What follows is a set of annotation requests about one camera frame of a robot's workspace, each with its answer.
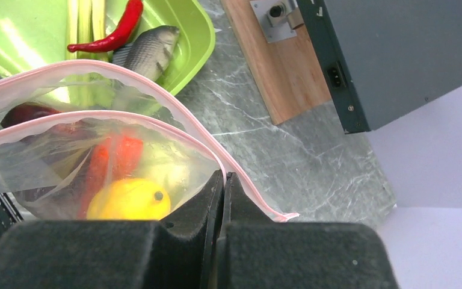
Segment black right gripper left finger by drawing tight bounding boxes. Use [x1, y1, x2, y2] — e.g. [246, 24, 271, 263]
[0, 171, 224, 288]

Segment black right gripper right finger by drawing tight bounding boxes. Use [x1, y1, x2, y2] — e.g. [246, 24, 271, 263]
[215, 173, 398, 288]

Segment yellow bell pepper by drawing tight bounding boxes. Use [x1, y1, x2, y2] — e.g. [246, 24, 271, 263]
[85, 178, 171, 220]

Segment orange red chili pepper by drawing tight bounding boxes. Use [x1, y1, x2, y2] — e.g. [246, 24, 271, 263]
[77, 134, 144, 219]

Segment clear pink zip top bag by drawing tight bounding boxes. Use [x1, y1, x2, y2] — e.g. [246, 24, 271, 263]
[0, 60, 297, 222]

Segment grey toy fish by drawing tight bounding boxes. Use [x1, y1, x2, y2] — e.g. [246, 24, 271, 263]
[111, 25, 180, 81]

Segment wooden board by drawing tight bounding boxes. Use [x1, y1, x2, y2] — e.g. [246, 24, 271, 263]
[222, 1, 331, 125]

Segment dark grey rack device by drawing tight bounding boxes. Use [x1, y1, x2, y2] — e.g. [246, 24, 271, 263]
[250, 0, 462, 135]

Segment green celery stalks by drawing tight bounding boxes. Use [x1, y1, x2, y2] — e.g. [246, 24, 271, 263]
[66, 0, 114, 110]

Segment green plastic tray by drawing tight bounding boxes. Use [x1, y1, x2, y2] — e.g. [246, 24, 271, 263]
[0, 1, 216, 95]

